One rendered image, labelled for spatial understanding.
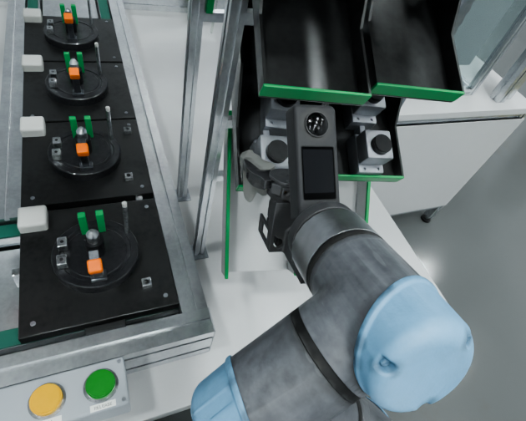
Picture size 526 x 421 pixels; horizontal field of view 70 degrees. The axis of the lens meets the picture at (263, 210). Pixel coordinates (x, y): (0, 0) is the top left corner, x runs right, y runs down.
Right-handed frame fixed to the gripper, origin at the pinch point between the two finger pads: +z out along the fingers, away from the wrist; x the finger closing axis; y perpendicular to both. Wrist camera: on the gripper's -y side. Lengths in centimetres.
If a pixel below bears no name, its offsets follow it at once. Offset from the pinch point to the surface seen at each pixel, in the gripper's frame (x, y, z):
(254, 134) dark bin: -1.3, -0.6, 6.8
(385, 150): 16.8, -1.2, -0.4
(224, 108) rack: -6.1, -4.1, 7.2
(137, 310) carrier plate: -18.6, 29.1, 3.8
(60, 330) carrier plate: -29.7, 30.3, 1.8
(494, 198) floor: 212, 71, 144
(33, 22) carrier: -49, -9, 85
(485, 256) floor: 174, 90, 103
